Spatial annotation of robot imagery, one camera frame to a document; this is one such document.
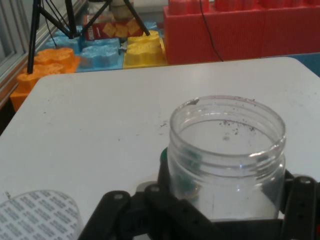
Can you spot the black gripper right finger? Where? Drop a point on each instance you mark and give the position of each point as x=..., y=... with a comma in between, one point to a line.
x=302, y=212

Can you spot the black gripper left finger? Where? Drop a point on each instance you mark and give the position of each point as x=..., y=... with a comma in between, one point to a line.
x=175, y=217

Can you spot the tall clear plastic jar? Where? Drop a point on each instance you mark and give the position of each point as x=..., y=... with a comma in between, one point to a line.
x=225, y=175

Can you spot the green capped spice bottle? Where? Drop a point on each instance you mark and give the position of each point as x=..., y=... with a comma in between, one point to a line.
x=163, y=155

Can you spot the spice jar with printed lid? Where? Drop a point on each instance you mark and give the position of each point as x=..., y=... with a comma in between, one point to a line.
x=37, y=217

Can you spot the dark blue block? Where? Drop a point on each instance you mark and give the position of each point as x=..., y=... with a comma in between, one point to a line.
x=308, y=62

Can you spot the light blue building block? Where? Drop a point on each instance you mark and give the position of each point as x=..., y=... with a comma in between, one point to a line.
x=100, y=55

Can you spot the large red building block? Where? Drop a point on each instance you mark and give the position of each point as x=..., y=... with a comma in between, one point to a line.
x=250, y=32

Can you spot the red cracker box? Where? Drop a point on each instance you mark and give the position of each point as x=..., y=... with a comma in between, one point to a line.
x=110, y=30

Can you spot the orange building block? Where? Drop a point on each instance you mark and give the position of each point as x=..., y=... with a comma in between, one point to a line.
x=50, y=62

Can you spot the beige round container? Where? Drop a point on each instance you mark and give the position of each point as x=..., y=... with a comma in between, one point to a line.
x=120, y=10

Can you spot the clear jar with black lid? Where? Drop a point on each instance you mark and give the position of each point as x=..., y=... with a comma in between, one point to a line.
x=96, y=5

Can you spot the black tripod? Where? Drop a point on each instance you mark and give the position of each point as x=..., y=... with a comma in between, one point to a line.
x=33, y=37

